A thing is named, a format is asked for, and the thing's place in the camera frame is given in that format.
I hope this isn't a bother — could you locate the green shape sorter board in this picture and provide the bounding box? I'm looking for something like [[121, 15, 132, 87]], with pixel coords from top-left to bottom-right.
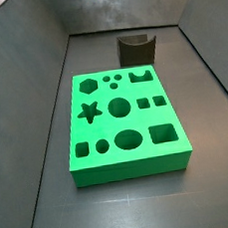
[[69, 65, 192, 187]]

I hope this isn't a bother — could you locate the black curved holder block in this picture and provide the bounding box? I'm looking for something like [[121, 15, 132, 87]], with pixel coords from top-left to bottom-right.
[[116, 34, 156, 67]]

